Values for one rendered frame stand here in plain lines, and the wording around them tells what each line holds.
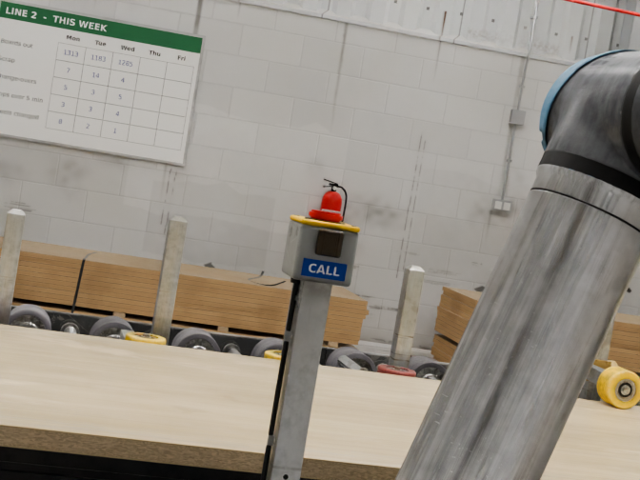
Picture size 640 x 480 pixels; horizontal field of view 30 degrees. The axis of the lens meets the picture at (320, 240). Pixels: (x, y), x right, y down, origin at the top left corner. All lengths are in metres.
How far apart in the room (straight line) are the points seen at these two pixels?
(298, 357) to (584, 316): 0.48
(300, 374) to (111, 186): 7.24
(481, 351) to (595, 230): 0.14
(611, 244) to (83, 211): 7.71
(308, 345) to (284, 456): 0.13
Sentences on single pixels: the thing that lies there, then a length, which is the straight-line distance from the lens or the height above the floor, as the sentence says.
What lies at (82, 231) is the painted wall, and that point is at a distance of 8.62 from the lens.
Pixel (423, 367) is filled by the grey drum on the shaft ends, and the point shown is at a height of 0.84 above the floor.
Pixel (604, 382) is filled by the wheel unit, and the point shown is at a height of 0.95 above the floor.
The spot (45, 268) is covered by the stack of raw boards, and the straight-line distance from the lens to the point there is 7.33.
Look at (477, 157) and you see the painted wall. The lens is 9.02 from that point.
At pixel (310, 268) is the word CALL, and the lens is 1.36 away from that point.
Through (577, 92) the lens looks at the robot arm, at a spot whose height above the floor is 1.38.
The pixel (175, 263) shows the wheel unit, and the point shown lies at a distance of 2.46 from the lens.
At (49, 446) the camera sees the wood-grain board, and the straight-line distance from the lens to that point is 1.57.
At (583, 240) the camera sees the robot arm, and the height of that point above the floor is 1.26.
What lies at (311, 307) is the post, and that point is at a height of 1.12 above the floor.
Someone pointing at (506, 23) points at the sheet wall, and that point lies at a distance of 9.12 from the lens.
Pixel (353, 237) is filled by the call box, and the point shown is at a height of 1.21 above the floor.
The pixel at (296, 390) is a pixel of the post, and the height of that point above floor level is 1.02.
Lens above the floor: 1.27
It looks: 3 degrees down
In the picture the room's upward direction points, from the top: 9 degrees clockwise
